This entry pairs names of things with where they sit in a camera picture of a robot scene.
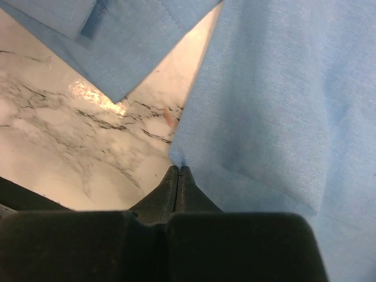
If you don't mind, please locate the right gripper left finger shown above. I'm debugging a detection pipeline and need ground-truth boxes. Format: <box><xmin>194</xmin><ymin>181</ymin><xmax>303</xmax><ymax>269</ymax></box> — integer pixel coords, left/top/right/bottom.
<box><xmin>0</xmin><ymin>166</ymin><xmax>179</xmax><ymax>282</ymax></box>

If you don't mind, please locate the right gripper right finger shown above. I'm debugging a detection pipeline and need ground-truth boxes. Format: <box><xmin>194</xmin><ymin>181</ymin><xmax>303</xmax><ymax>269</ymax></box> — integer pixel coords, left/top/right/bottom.
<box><xmin>166</xmin><ymin>167</ymin><xmax>328</xmax><ymax>281</ymax></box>

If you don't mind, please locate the light blue button shirt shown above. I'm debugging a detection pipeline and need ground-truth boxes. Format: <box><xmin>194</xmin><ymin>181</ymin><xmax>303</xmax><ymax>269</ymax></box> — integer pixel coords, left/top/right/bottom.
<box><xmin>1</xmin><ymin>1</ymin><xmax>375</xmax><ymax>281</ymax></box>

